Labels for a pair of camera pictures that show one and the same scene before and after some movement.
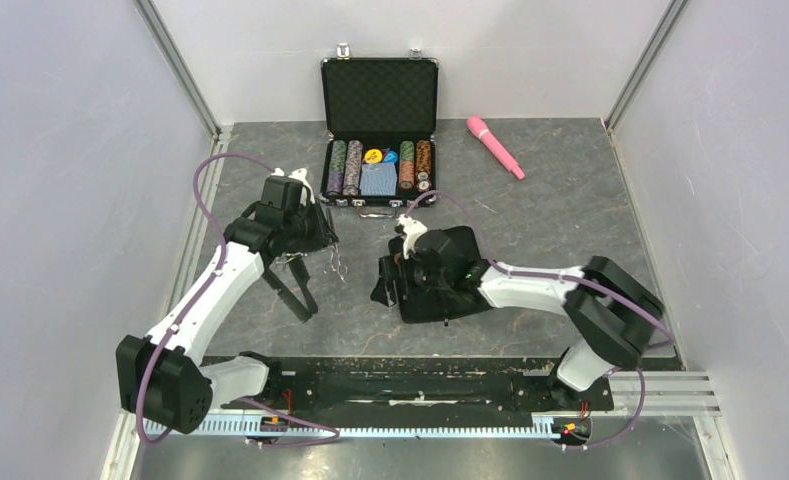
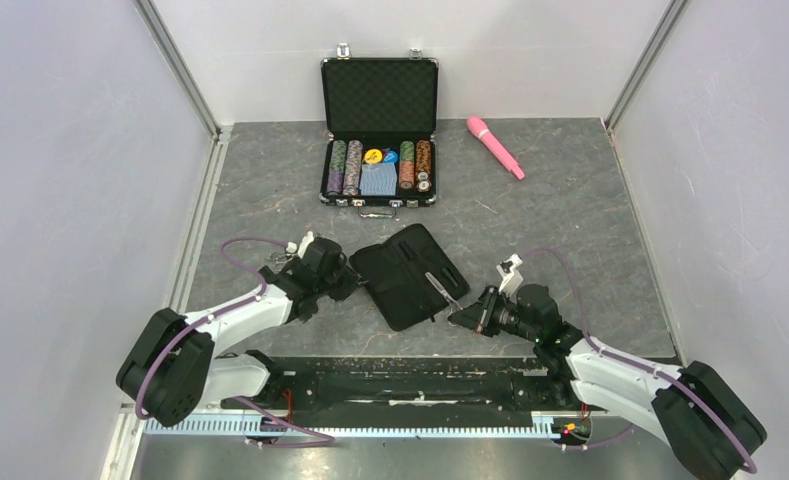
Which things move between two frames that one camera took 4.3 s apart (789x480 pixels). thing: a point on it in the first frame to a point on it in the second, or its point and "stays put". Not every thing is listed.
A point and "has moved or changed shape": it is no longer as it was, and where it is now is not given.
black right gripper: (393, 267) to (478, 317)
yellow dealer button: (373, 156) stays put
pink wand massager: (479, 128) stays put
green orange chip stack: (407, 165) stays put
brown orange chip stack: (423, 166) stays put
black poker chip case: (380, 118) stays put
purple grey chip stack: (353, 167) stays put
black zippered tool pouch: (462, 298) has moved or changed shape
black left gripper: (323, 235) to (349, 281)
